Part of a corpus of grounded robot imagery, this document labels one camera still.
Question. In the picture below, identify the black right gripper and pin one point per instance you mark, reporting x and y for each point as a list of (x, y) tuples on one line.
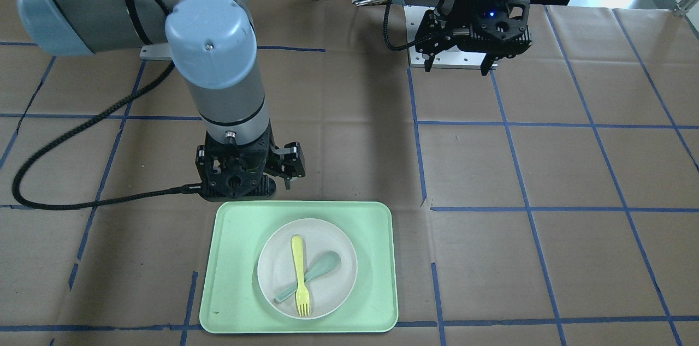
[(291, 161)]

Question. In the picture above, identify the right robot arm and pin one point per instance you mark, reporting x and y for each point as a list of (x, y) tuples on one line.
[(213, 45)]

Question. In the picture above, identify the white round plate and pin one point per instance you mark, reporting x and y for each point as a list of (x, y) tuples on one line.
[(275, 268)]

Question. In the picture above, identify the light green tray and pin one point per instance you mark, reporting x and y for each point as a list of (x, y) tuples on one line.
[(232, 301)]

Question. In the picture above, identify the yellow plastic fork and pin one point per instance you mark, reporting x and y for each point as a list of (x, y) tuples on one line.
[(302, 295)]

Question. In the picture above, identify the teal plastic spoon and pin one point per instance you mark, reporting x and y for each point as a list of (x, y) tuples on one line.
[(325, 263)]

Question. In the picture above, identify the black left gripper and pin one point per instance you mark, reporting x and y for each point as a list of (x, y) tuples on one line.
[(456, 23)]

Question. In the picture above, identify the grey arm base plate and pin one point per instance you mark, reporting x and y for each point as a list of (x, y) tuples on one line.
[(156, 52), (451, 57)]

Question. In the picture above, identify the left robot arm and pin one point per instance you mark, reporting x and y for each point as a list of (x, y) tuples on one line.
[(440, 7)]

